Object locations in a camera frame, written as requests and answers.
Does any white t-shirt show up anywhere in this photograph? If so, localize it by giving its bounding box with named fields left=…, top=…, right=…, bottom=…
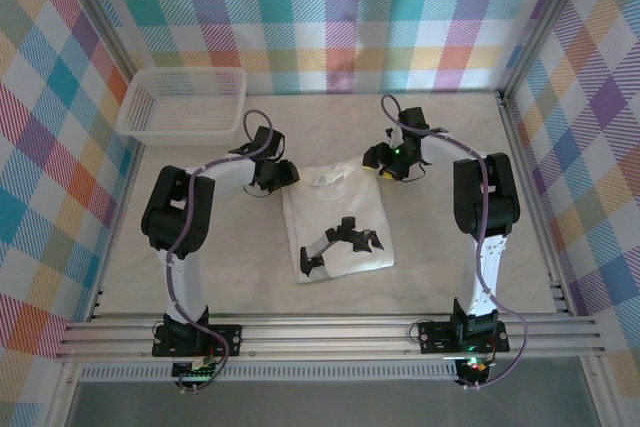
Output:
left=281, top=159, right=398, bottom=286

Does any right controller circuit board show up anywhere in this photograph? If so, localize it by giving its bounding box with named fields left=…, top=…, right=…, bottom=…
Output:
left=457, top=355, right=490, bottom=384

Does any slotted grey cable duct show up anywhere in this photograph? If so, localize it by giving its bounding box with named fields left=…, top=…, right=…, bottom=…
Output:
left=78, top=364, right=462, bottom=384

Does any left controller circuit board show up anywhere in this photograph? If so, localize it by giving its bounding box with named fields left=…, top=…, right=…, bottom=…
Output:
left=171, top=357, right=222, bottom=384

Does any aluminium frame post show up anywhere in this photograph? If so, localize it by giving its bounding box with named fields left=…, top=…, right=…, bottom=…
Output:
left=498, top=0, right=601, bottom=98
left=49, top=0, right=146, bottom=81

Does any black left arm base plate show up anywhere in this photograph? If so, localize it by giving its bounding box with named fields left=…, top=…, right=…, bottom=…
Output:
left=151, top=324, right=245, bottom=359

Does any aluminium frame leg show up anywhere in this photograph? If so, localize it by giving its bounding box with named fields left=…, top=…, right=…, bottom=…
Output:
left=579, top=361, right=617, bottom=427
left=47, top=361, right=84, bottom=427

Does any aluminium mounting rail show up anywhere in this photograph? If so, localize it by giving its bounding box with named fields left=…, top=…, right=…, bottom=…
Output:
left=53, top=314, right=610, bottom=364

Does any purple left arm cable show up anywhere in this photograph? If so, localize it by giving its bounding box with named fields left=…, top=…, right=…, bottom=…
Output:
left=167, top=108, right=281, bottom=394

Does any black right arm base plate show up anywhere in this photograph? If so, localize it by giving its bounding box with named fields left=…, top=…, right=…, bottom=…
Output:
left=417, top=317, right=511, bottom=354

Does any aluminium table edge rail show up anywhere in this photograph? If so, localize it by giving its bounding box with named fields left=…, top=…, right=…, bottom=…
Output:
left=85, top=139, right=147, bottom=322
left=497, top=91, right=575, bottom=317

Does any white plastic mesh basket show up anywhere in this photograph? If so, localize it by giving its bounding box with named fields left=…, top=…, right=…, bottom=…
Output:
left=115, top=66, right=249, bottom=147

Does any controller circuit board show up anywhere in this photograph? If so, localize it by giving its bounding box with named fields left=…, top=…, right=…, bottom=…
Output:
left=457, top=355, right=490, bottom=384
left=171, top=357, right=222, bottom=384

